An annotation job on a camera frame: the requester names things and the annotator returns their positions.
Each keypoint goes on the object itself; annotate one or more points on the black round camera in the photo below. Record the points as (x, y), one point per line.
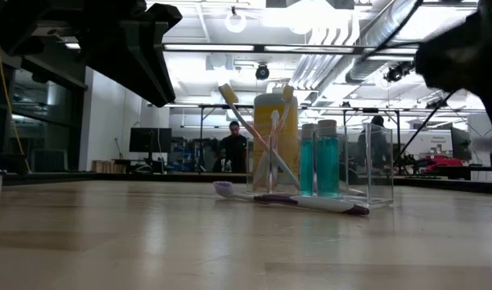
(262, 72)

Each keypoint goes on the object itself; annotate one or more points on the blue mouthwash bottle white cap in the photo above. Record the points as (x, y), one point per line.
(307, 169)
(327, 169)

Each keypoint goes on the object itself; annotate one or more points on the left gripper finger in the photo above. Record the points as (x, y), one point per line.
(157, 56)
(121, 52)

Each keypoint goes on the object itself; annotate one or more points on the yellow wipes canister white lid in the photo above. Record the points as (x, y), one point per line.
(261, 117)

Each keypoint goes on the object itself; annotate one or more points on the orange toothbrush yellow bristles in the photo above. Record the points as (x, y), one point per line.
(228, 93)

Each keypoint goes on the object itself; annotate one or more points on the black overhead light bar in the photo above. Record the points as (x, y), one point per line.
(259, 48)

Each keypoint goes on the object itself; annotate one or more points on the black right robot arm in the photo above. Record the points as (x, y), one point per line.
(467, 52)

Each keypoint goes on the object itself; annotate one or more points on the black ceiling spotlight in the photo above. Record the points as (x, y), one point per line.
(437, 103)
(396, 73)

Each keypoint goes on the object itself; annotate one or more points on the purple white toothbrush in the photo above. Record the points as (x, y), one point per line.
(310, 202)
(356, 193)

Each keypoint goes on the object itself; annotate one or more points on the round ceiling lamp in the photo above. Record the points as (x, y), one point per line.
(227, 24)

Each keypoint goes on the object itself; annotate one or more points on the wooden crate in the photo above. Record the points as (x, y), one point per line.
(106, 166)

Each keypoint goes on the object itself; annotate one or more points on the red object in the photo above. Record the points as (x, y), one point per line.
(443, 162)

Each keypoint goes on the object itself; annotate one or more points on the black computer monitor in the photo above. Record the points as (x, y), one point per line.
(150, 140)
(460, 145)

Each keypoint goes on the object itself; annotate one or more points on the silver ventilation duct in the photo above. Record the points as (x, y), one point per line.
(362, 68)

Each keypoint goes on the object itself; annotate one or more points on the clear plastic cup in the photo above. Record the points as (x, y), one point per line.
(384, 161)

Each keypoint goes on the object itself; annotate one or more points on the grey chair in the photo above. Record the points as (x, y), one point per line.
(50, 161)

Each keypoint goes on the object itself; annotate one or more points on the person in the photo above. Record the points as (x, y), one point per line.
(376, 141)
(234, 151)

